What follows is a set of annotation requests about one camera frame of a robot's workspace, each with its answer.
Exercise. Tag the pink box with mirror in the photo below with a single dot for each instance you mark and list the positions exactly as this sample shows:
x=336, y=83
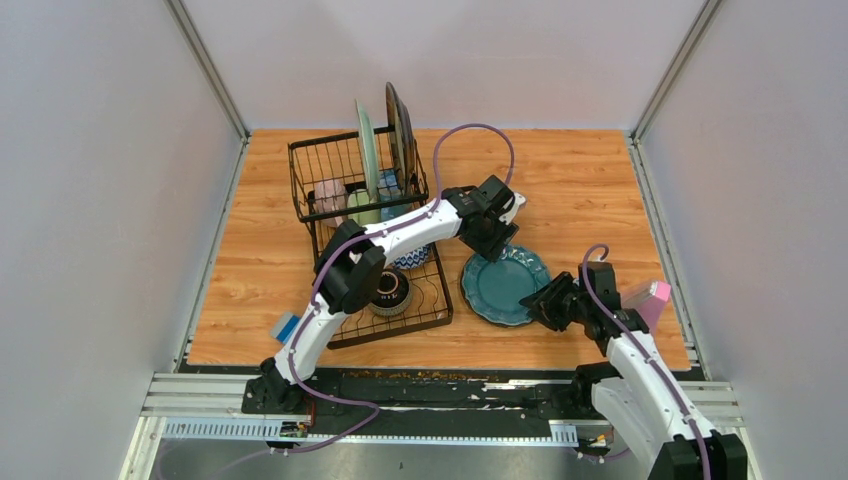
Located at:
x=649, y=300

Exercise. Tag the white black bowl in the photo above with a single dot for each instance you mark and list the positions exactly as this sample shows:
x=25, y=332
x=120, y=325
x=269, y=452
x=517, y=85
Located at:
x=413, y=259

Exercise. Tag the blue green striped sponge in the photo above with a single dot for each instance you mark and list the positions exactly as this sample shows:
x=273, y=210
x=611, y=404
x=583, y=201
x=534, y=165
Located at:
x=284, y=327

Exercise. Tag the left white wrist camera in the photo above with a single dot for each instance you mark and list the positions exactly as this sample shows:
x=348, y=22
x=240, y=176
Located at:
x=512, y=208

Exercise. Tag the dark brown speckled bowl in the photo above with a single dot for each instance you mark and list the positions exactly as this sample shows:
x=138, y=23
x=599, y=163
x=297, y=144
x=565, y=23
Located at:
x=393, y=295

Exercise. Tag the black rimmed white plate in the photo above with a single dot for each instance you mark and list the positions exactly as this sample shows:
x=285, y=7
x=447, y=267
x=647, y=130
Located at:
x=402, y=140

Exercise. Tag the black wire dish rack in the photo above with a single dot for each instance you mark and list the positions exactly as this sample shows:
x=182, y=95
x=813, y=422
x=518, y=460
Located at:
x=338, y=157

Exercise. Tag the pink ceramic mug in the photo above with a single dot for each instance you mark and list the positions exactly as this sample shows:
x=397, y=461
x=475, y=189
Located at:
x=330, y=196

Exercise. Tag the dark teal scalloped plate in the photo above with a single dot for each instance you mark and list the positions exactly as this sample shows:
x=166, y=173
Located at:
x=493, y=290

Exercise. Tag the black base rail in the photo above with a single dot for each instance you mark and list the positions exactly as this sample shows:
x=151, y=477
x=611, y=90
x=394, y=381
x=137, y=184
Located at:
x=405, y=407

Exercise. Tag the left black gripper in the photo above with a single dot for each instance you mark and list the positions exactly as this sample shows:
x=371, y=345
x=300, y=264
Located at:
x=493, y=250

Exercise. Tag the blue butterfly mug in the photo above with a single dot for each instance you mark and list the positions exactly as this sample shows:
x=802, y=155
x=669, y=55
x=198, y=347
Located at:
x=388, y=190

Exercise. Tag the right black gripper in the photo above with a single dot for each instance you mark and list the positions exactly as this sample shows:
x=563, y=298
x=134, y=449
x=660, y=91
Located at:
x=542, y=304

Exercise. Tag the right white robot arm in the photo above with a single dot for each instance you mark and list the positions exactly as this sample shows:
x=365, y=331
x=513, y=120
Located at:
x=633, y=389

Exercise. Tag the light blue scalloped plate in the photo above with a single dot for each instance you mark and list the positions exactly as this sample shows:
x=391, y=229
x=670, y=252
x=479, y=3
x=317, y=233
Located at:
x=368, y=151

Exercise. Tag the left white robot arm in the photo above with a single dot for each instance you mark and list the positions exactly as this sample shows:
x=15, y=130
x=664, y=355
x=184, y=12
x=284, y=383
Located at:
x=349, y=271

